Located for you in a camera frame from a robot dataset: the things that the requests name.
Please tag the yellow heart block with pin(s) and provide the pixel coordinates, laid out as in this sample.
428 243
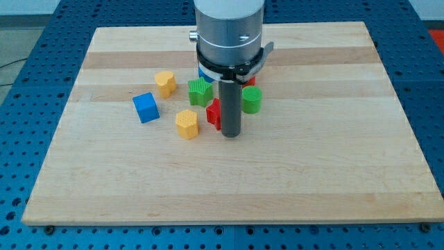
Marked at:
166 83

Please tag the blue round block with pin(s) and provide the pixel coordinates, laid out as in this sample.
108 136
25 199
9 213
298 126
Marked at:
205 76

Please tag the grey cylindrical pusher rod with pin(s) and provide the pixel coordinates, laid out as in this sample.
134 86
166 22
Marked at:
230 103

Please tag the blue cube block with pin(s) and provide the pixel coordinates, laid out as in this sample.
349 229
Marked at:
146 107

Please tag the red block behind rod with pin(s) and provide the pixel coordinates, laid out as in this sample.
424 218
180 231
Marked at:
250 82

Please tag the green cylinder block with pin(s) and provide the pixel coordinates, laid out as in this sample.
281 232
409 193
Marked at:
251 99

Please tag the yellow hexagon block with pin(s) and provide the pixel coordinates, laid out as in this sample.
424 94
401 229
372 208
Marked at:
187 124

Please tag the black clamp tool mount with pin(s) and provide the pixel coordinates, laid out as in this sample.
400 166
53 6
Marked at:
239 73

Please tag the red star block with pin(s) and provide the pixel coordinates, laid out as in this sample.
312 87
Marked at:
213 113

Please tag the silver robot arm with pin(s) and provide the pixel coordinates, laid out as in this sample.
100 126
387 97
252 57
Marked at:
229 49

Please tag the wooden board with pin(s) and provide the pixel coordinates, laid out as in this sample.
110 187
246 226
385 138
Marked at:
331 144

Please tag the green star block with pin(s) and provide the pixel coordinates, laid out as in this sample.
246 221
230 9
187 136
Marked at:
200 92

